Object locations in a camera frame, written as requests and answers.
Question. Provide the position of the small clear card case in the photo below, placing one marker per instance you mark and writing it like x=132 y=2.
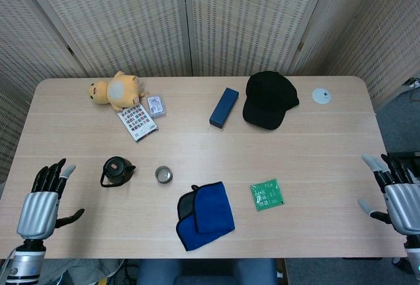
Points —
x=156 y=106

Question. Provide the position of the small metal cup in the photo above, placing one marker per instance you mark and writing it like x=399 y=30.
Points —
x=163 y=175

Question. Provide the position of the woven folding screen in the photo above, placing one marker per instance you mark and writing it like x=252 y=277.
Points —
x=131 y=19

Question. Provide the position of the white round table grommet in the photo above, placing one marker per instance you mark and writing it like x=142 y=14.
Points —
x=321 y=96

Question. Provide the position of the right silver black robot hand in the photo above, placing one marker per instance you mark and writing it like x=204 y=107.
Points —
x=403 y=206

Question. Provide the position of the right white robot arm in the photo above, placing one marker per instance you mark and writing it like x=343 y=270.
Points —
x=414 y=258

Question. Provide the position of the green packet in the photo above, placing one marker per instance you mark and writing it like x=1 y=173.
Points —
x=267 y=196

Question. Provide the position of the dark blue rectangular box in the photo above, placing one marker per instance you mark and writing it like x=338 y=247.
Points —
x=223 y=109

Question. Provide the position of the black teapot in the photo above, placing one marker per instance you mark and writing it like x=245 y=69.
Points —
x=116 y=170

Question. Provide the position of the yellow plush toy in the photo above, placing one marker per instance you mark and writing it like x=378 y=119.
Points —
x=118 y=93

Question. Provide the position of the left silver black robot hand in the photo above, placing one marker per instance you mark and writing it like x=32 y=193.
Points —
x=36 y=212

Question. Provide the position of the blue folded cloth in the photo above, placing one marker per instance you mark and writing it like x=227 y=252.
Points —
x=213 y=209

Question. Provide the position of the blue padded seat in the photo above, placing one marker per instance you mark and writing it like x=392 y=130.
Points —
x=210 y=273

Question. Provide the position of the black baseball cap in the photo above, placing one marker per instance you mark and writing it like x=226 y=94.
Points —
x=267 y=98

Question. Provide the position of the card sheet booklet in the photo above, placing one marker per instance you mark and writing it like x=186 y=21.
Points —
x=138 y=122

